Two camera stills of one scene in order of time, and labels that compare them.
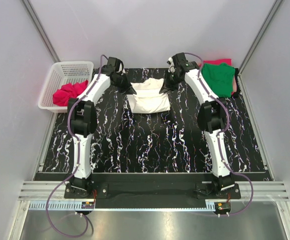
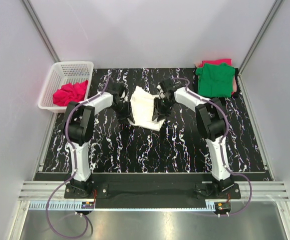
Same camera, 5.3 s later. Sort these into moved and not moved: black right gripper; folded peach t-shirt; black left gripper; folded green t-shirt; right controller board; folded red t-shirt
Moved: black left gripper; black right gripper
Not moved: right controller board; folded peach t-shirt; folded green t-shirt; folded red t-shirt
